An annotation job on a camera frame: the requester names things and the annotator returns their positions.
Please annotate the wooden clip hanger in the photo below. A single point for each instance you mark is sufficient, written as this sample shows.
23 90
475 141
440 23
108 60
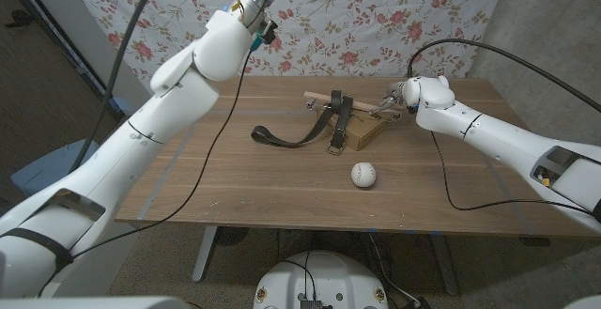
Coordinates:
347 103

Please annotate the dark fabric belt with buckle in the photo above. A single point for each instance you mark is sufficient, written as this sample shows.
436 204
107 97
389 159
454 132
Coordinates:
328 121

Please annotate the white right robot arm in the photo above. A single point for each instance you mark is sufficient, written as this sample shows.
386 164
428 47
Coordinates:
507 144

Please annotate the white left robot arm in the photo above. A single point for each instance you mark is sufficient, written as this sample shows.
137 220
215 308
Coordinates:
141 135

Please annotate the white baseball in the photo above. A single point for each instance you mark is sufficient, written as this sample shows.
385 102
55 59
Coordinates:
364 174

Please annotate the floral backdrop cloth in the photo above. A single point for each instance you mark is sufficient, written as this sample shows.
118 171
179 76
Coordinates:
375 22

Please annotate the brown cardboard box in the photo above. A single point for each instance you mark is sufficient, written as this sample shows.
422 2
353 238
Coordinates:
361 128

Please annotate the black round floor object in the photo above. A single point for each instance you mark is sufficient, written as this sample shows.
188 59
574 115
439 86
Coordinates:
232 236

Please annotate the white table leg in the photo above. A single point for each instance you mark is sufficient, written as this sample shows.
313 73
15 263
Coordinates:
205 252

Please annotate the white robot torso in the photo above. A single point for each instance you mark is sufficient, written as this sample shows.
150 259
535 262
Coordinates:
321 281

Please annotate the blue padded stool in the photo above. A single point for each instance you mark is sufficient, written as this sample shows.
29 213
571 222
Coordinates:
51 165

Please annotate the dark grey table leg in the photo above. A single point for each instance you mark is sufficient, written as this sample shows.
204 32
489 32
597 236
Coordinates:
443 264

